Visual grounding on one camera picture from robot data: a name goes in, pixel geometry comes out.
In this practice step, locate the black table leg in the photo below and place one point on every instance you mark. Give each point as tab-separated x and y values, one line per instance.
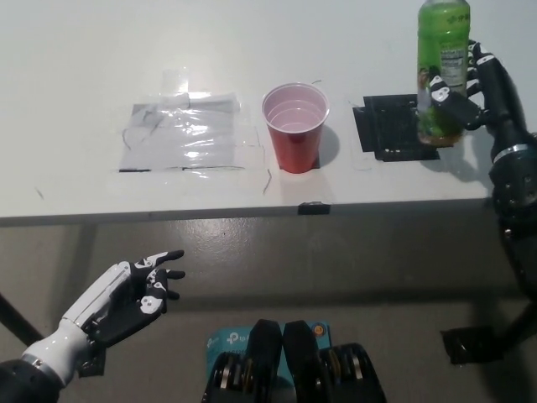
19	317
522	325

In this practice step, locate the red plastic cup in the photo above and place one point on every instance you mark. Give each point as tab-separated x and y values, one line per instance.
295	142

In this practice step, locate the black right hand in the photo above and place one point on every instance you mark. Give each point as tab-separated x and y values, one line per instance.
499	105

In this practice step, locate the green plastic bottle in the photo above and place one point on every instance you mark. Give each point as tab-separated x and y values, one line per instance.
440	42

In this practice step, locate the white and black left hand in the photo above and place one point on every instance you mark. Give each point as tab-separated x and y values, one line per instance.
109	306

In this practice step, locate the clear plastic sheet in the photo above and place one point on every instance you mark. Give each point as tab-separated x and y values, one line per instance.
189	134

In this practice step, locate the black tape square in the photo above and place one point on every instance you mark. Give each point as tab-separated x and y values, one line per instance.
386	130

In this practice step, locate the teal cardboard box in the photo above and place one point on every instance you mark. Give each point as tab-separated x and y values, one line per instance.
222	340

